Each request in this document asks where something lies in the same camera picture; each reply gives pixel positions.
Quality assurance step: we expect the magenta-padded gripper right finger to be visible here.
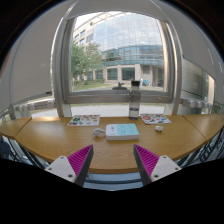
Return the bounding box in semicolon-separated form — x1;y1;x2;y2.
132;144;183;187

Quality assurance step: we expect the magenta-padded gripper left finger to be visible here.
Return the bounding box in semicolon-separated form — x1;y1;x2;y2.
44;144;95;187

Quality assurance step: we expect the large colourful sticker sheet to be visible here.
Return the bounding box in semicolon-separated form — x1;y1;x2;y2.
139;113;172;125

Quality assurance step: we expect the small colourful sticker sheet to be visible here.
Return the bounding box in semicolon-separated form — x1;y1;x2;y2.
66;114;101;127

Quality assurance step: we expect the white and light-blue power strip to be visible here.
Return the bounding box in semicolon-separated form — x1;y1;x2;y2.
105;123;141;142

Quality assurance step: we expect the clear bottle with dark cap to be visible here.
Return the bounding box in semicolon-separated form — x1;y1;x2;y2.
128;79;142;121

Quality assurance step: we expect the white power strip cable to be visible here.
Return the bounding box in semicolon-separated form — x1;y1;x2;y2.
91;127;107;139

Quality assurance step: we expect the white wall socket row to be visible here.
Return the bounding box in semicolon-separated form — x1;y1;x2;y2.
14;98;56;113
180;97;213;110

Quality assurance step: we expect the grey window handle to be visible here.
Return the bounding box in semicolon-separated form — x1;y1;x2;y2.
112;81;129;91

